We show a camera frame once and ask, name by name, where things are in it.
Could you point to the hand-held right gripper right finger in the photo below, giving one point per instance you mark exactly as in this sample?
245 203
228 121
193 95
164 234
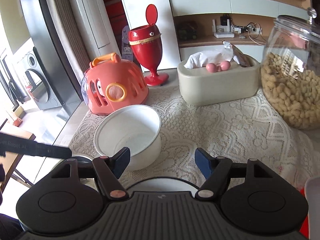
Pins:
203 162

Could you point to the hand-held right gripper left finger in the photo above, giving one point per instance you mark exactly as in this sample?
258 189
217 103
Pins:
122 161

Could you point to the tall white bowl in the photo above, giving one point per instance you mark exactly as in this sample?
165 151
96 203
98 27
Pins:
140 130

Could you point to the stainless steel bowl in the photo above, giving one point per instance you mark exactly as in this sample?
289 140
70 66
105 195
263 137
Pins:
83 160

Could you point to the white floral plate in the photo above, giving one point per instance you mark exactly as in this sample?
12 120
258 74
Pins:
162 183

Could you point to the wooden side table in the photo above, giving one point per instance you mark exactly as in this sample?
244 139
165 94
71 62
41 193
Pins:
22 131

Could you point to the white lace tablecloth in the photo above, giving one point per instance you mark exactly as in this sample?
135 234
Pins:
225 140

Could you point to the grey washing machine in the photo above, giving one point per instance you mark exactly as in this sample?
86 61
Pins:
45 90

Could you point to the beige tissue box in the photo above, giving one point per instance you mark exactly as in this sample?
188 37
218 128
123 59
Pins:
215 90

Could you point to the coral toy carrier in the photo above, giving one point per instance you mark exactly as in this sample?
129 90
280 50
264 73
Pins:
125 80

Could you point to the white tissue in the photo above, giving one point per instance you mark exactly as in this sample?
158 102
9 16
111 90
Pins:
200 58

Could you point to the glass jar of peanuts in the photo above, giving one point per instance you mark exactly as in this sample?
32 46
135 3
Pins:
292 92

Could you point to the brown paper packet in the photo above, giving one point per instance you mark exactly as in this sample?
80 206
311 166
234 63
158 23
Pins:
242 56

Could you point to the red and white rectangular dish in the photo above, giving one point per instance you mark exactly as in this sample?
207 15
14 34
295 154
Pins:
313 205

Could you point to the red goblet-shaped bin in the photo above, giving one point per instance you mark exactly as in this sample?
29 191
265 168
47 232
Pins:
146 45

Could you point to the white router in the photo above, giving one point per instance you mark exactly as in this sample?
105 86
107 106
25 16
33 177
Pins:
222 33

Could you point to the dark patterned box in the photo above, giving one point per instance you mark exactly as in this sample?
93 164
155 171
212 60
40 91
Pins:
187 31

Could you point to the white power strip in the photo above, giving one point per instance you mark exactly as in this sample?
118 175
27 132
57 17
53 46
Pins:
255 30

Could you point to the small black device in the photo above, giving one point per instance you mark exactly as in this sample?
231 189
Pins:
225 20

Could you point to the white standing air conditioner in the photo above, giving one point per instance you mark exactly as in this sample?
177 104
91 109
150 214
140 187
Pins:
96 17

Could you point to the red cabinet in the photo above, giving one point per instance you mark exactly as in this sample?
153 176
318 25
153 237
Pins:
112 10

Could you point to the white and wood cabinet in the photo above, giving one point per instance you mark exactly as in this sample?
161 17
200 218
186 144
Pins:
200 5

